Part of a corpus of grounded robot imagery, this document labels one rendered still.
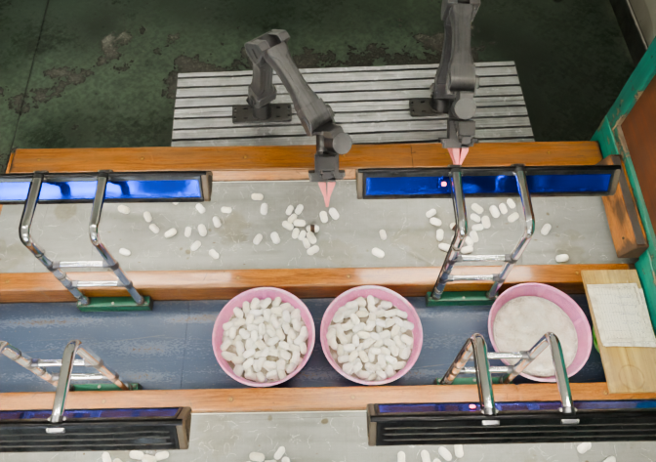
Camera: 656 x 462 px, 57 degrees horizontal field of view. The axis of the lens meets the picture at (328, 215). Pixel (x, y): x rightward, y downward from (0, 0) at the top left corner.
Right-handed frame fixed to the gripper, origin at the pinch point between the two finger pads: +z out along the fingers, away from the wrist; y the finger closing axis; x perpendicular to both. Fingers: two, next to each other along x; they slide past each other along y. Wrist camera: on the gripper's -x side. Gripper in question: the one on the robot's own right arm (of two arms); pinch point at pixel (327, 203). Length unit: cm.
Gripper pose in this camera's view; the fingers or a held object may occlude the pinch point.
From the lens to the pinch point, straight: 171.9
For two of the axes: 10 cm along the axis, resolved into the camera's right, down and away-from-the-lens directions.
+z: 0.1, 9.8, 1.9
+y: 10.0, -0.1, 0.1
